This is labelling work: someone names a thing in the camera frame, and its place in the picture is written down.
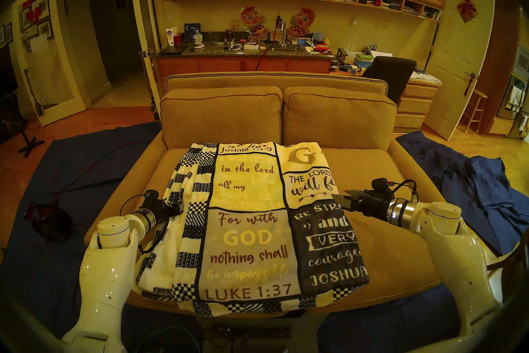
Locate black office chair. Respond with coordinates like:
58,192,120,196
362,56,417,105

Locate yellow sofa seat cushion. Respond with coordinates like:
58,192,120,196
322,148,441,313
124,148,195,307

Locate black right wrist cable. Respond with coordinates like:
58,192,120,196
393,178,418,204

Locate stack of papers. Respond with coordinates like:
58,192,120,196
409,70,442,85

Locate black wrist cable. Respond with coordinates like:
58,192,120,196
393,178,418,204
120,192,171,255

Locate black television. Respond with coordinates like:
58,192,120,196
0,46,19,97

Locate black and red floor device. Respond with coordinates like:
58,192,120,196
24,201,74,243

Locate red counter cable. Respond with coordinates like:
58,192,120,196
255,23,282,71

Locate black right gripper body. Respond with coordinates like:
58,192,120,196
356,190,394,221

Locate wooden counter with stone top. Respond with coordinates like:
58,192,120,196
151,42,333,86

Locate yellow loveseat sofa frame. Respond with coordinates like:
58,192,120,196
84,72,451,315

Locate hanging kitchen towels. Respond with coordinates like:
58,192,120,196
506,85,525,111

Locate black power strip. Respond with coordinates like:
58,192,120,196
203,325,294,346

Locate black standing fan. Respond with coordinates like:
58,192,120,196
0,94,45,158

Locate printed scripture fleece blanket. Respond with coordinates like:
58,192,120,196
136,142,369,317

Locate steel wall oven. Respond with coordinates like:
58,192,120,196
496,75,529,121

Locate white glass french door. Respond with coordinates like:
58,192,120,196
12,0,87,126

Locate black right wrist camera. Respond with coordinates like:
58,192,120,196
371,177,396,194

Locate red diamond door sign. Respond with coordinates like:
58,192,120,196
457,0,479,23

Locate wooden stool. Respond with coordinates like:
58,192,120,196
461,90,488,133

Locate red floor cable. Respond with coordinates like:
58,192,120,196
50,141,147,205

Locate wooden desk with drawers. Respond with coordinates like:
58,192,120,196
331,67,443,134

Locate long handled dustpan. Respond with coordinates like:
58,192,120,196
24,68,45,117

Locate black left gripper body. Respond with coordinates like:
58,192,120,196
145,198,172,225

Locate cream panel door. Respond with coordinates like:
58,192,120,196
424,0,495,141

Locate white narrow open door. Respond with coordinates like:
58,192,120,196
128,0,162,113

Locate crumpled dark blue cloth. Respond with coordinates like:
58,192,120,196
397,131,529,256

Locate steel microwave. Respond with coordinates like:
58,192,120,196
514,44,529,80

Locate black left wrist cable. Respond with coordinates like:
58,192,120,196
120,192,171,255

